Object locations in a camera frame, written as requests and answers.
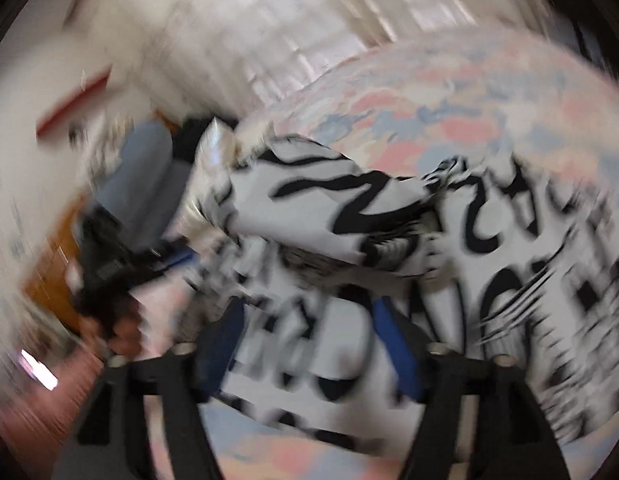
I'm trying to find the black white graffiti print garment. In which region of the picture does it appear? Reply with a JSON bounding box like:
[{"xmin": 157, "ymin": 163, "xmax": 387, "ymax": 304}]
[{"xmin": 195, "ymin": 136, "xmax": 619, "ymax": 454}]

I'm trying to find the person left hand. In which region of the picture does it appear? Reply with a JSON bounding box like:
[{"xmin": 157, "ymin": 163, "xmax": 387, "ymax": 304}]
[{"xmin": 76, "ymin": 292, "xmax": 142, "ymax": 361}]

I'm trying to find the blue rolled blanket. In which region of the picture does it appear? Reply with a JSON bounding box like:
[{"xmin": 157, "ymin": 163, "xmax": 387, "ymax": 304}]
[{"xmin": 86, "ymin": 120, "xmax": 192, "ymax": 252}]

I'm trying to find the cream shiny puffer jacket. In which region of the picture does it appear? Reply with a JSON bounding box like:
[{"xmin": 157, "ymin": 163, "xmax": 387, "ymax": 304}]
[{"xmin": 168, "ymin": 116, "xmax": 271, "ymax": 241}]

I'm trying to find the white floral curtain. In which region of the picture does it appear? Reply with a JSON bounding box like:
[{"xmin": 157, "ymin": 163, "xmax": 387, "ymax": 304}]
[{"xmin": 76, "ymin": 0, "xmax": 548, "ymax": 117}]

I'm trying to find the pastel cat print bedsheet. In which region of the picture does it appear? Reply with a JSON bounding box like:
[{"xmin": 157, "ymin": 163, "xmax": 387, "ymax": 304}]
[{"xmin": 200, "ymin": 28, "xmax": 619, "ymax": 479}]

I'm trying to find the red wall shelf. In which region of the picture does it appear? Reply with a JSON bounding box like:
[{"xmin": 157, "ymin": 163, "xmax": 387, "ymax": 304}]
[{"xmin": 35, "ymin": 65, "xmax": 113, "ymax": 140}]

